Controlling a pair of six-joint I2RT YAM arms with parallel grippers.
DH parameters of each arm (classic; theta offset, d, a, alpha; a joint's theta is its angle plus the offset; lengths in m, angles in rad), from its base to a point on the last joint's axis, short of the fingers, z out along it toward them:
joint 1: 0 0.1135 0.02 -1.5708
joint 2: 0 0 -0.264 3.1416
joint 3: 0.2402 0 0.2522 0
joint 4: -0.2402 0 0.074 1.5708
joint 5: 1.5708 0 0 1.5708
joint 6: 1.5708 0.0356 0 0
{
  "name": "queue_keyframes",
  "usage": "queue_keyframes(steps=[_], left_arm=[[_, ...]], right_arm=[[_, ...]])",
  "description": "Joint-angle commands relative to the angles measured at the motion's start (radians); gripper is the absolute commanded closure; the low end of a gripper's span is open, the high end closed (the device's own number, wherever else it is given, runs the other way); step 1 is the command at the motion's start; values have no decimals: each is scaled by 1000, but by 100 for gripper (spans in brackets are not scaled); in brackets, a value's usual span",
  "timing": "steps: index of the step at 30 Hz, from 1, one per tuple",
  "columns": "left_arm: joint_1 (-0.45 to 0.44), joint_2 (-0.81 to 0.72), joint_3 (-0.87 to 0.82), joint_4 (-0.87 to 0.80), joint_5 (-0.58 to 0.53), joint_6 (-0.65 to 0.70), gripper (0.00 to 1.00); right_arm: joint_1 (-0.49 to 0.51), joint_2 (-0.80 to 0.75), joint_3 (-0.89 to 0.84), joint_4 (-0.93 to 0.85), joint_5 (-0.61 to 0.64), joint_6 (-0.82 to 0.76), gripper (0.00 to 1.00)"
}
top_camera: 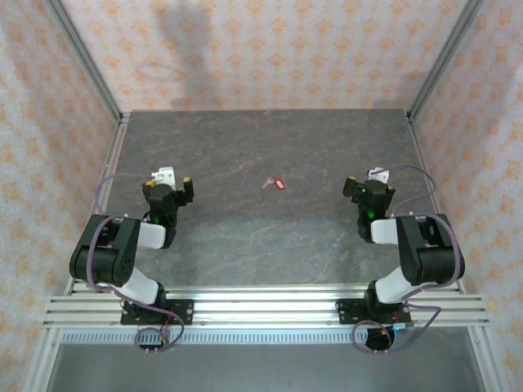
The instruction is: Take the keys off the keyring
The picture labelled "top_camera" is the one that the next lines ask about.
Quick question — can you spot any grey metal panel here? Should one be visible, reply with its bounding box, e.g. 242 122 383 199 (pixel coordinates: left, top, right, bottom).
44 342 487 392

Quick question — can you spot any aluminium frame leg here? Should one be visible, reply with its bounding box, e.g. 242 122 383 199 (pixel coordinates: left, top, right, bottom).
467 326 512 392
25 328 63 392

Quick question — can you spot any grey slotted cable duct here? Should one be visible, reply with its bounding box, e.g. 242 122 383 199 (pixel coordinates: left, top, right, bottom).
59 329 471 345

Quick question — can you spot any aluminium table side rail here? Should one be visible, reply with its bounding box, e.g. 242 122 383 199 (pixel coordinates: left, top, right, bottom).
405 112 467 293
65 113 132 295

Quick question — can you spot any aluminium frame post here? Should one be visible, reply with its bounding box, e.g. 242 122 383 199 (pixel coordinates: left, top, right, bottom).
407 0 486 120
44 0 124 120

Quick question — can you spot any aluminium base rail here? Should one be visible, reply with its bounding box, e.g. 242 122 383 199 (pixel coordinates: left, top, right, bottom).
42 283 489 327

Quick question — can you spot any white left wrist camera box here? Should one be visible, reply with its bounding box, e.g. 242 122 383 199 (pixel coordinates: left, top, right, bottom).
150 166 177 189

